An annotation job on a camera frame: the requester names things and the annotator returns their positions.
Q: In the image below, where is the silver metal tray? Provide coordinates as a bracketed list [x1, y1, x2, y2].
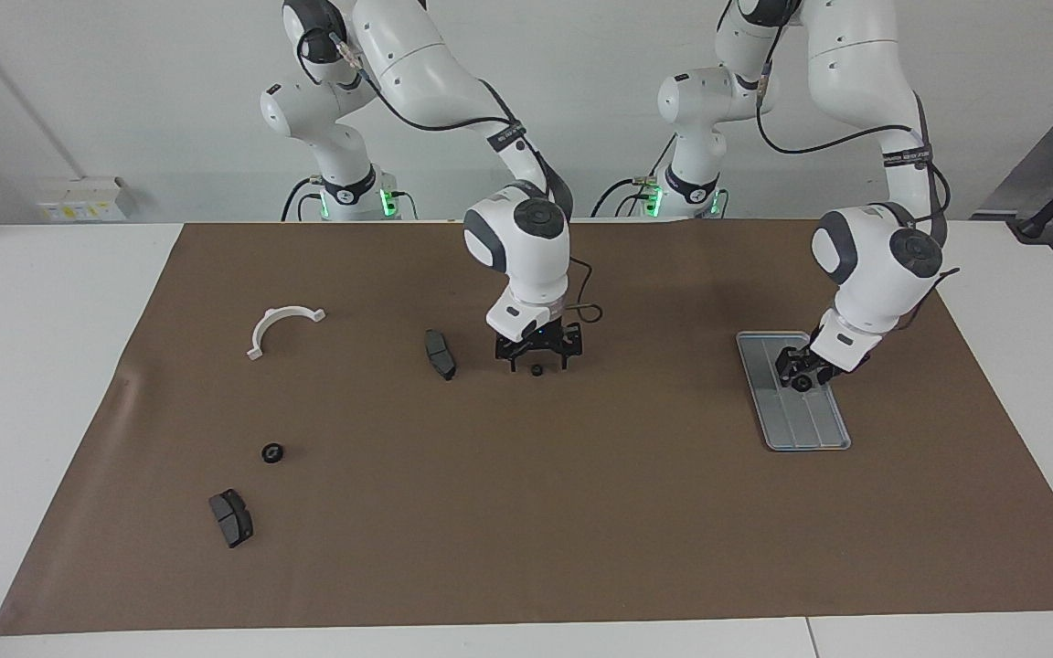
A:
[735, 331, 853, 452]

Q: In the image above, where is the dark grey brake pad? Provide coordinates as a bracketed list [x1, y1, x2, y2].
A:
[207, 488, 255, 549]
[423, 329, 458, 382]

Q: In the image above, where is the brown table mat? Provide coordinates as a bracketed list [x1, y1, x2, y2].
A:
[0, 218, 1053, 636]

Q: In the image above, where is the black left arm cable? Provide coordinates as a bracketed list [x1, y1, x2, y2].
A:
[753, 78, 961, 332]

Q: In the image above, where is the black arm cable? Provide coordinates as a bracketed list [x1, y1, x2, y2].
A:
[303, 37, 604, 325]
[753, 78, 961, 332]

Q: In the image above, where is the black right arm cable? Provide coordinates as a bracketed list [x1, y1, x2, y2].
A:
[303, 37, 604, 325]

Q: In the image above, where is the white curved plastic bracket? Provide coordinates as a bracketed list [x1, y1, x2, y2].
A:
[246, 306, 327, 361]

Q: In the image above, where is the white wall socket box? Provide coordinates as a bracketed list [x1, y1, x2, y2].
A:
[36, 176, 132, 223]

